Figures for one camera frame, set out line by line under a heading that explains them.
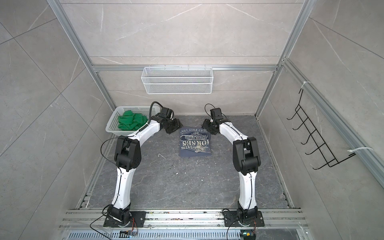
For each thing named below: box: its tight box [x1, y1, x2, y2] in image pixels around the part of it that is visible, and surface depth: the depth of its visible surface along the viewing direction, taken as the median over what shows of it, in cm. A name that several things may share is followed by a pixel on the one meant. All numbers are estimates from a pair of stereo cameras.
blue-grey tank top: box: [179, 127, 212, 157], surface depth 100 cm
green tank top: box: [118, 110, 148, 131], surface depth 112 cm
